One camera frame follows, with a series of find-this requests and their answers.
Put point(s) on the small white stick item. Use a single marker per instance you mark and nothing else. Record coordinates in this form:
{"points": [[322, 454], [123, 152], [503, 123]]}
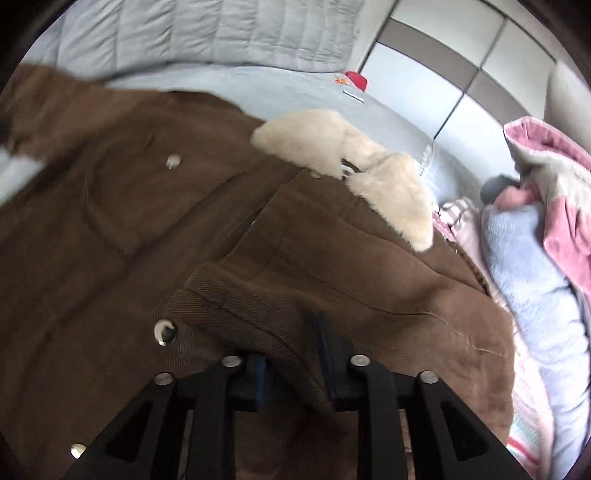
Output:
{"points": [[353, 96]]}

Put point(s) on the brown coat with fur collar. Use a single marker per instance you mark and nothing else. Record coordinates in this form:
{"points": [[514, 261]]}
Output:
{"points": [[94, 305]]}

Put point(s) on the pink velvet quilt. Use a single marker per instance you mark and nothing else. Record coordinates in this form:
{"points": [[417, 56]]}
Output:
{"points": [[555, 170]]}

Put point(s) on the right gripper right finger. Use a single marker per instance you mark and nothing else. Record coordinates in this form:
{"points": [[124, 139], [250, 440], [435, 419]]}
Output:
{"points": [[408, 426]]}

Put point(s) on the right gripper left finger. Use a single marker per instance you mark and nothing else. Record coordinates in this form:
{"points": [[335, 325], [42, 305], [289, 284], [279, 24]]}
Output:
{"points": [[178, 428]]}

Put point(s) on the grey quilted headboard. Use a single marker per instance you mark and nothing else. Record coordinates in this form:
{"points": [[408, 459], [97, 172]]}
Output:
{"points": [[104, 39]]}

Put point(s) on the grey bed sheet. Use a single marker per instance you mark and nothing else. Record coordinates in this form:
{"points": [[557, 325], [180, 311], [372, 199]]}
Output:
{"points": [[173, 141]]}

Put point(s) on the light blue quilt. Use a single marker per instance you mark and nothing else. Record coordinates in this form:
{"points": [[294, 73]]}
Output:
{"points": [[550, 319]]}

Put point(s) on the white pillow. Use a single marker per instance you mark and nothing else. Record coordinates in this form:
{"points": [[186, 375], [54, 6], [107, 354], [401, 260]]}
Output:
{"points": [[568, 105]]}

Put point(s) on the red object on bed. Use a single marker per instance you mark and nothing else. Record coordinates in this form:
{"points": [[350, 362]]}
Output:
{"points": [[356, 79]]}

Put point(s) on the white and grey wardrobe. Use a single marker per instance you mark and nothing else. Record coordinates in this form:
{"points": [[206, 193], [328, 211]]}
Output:
{"points": [[458, 70]]}

